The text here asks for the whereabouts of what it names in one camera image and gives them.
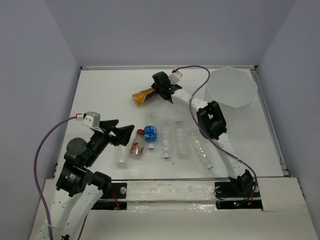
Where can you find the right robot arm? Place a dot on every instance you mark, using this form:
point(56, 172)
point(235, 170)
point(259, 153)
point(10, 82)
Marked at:
point(210, 120)

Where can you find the blue label bottle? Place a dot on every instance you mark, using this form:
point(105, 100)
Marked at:
point(150, 130)

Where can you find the red cap bottle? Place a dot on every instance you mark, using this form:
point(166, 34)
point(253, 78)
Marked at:
point(138, 144)

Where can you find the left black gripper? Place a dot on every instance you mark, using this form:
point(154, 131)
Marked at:
point(123, 133)

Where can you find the clear bottle grey cap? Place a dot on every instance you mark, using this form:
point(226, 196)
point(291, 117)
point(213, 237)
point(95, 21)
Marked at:
point(181, 141)

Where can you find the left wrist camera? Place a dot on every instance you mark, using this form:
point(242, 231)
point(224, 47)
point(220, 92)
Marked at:
point(91, 119)

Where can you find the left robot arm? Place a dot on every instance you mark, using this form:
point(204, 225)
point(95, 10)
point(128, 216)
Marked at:
point(78, 188)

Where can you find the white plastic bin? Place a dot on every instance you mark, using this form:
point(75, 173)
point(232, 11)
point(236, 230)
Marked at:
point(231, 87)

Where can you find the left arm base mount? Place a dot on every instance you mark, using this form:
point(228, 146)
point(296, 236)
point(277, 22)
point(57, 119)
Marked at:
point(115, 199)

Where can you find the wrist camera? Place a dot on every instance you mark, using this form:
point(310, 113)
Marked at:
point(91, 119)
point(175, 77)

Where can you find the clear bottle white cap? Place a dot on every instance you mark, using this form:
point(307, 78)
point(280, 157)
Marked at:
point(166, 137)

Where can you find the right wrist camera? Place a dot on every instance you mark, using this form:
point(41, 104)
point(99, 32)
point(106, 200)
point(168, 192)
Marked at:
point(175, 77)

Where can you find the orange juice bottle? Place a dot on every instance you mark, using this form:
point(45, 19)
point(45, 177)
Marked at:
point(140, 97)

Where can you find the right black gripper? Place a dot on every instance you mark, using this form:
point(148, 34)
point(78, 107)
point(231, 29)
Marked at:
point(154, 86)

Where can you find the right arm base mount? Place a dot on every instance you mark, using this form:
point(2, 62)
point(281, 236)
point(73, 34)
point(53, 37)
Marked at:
point(226, 199)

